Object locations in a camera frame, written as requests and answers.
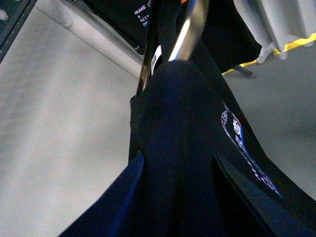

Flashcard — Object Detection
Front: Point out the black printed t-shirt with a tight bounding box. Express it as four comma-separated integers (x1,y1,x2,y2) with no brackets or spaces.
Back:
85,0,262,72
58,37,316,237

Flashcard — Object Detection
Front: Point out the grey curtain cloth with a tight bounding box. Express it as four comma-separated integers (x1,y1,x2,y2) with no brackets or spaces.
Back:
233,0,316,64

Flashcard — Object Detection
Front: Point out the left gripper black left-camera finger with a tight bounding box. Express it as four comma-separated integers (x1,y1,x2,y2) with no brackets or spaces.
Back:
213,154,316,237

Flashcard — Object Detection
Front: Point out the black frame at corner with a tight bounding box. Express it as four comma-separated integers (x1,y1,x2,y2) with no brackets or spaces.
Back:
0,0,37,61

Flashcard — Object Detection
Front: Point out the grey vertical rack post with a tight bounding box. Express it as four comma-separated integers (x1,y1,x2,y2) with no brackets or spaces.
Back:
61,0,145,79

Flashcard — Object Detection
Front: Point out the black printed hanging t-shirt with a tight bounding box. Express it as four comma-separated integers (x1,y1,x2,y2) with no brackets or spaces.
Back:
85,0,262,72

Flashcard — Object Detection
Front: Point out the black rack base foot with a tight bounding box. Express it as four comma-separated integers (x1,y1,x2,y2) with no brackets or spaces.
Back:
233,65,253,77

